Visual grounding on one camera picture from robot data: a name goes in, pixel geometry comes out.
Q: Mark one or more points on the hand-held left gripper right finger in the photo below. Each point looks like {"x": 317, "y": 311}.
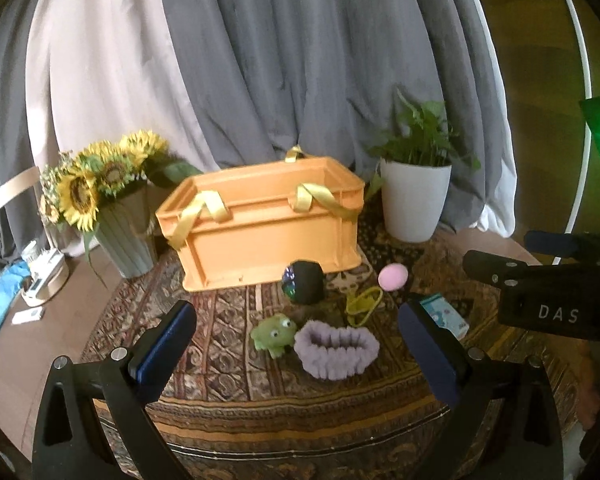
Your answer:
{"x": 425, "y": 350}

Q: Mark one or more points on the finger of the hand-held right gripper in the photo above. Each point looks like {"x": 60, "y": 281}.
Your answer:
{"x": 490, "y": 266}
{"x": 550, "y": 244}

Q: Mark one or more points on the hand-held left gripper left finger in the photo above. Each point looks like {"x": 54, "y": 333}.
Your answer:
{"x": 167, "y": 340}

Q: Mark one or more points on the blue white tissue packet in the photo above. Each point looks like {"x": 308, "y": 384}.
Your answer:
{"x": 447, "y": 317}

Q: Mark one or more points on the pink egg-shaped sponge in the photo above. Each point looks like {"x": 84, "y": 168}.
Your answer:
{"x": 393, "y": 277}

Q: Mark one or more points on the green frog toy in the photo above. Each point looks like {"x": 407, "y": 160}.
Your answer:
{"x": 272, "y": 335}

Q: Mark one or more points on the black plush ball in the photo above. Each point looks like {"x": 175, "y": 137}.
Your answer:
{"x": 310, "y": 282}

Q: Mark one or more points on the orange plastic crate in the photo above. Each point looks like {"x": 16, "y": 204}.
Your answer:
{"x": 260, "y": 240}

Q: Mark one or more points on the person's right hand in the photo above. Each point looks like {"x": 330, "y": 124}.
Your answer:
{"x": 591, "y": 390}

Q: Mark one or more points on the white plant pot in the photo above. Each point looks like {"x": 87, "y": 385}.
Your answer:
{"x": 412, "y": 205}

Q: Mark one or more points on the grey ribbed vase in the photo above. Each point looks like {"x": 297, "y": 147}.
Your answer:
{"x": 130, "y": 245}

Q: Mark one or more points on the purple fluffy scrunchie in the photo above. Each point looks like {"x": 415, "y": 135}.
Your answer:
{"x": 310, "y": 355}

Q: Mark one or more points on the gold satin ribbon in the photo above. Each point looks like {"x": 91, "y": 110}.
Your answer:
{"x": 192, "y": 215}
{"x": 325, "y": 200}
{"x": 295, "y": 156}

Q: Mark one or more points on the patterned brown tablecloth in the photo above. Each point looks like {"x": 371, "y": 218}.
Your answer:
{"x": 280, "y": 410}

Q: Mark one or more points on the small white box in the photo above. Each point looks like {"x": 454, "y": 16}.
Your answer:
{"x": 28, "y": 316}

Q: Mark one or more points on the white device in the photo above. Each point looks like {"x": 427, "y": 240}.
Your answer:
{"x": 42, "y": 272}

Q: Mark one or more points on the green potted plant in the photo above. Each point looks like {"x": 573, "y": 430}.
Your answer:
{"x": 420, "y": 135}

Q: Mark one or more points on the sunflower bouquet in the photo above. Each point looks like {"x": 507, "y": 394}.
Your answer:
{"x": 80, "y": 195}

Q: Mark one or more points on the blue cloth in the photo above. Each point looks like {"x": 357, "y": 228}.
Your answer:
{"x": 2, "y": 295}

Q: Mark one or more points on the wooden chair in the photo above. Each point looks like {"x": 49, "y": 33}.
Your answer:
{"x": 10, "y": 192}

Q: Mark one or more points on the grey curtain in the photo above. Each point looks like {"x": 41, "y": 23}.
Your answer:
{"x": 305, "y": 60}

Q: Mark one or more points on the beige curtain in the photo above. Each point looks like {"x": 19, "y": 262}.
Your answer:
{"x": 105, "y": 60}

